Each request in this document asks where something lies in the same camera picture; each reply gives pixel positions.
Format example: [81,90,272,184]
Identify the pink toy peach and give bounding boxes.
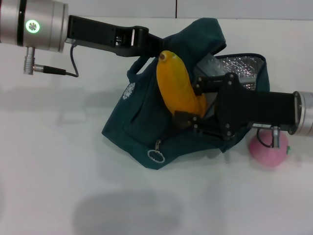
[248,128,291,167]

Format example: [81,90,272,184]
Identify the dark teal insulated lunch bag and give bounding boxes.
[101,17,271,170]

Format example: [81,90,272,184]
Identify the left arm cable with connector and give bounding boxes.
[23,45,79,78]

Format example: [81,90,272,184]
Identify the yellow banana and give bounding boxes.
[156,50,208,117]

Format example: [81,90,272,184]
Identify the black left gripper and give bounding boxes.
[65,14,167,59]

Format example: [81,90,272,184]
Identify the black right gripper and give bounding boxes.
[172,72,298,141]

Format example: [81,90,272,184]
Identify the clear lunch box blue lid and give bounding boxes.
[194,56,256,118]

